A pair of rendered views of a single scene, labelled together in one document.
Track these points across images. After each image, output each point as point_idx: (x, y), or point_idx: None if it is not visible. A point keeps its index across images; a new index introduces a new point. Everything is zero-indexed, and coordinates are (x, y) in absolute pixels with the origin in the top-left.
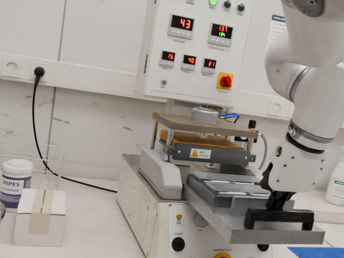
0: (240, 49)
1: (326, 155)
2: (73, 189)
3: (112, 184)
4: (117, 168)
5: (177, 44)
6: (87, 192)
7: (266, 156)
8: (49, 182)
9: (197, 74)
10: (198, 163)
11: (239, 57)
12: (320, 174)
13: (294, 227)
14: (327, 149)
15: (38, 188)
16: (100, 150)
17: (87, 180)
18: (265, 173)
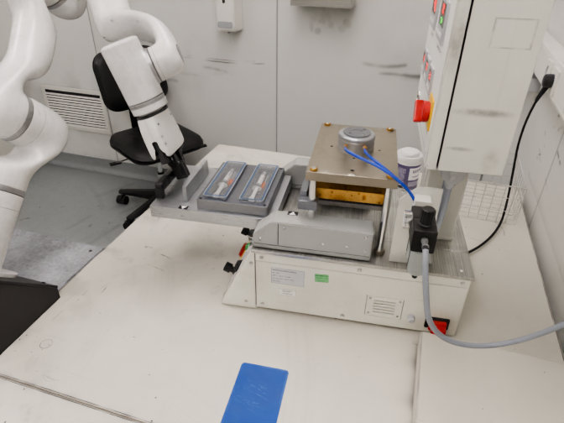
0: (445, 52)
1: (138, 126)
2: (472, 227)
3: (519, 264)
4: (556, 260)
5: (430, 39)
6: (467, 235)
7: (424, 303)
8: (491, 215)
9: (426, 91)
10: (446, 255)
11: (441, 69)
12: (145, 143)
13: (168, 192)
14: (138, 121)
15: (465, 206)
16: (558, 221)
17: (521, 244)
18: (183, 140)
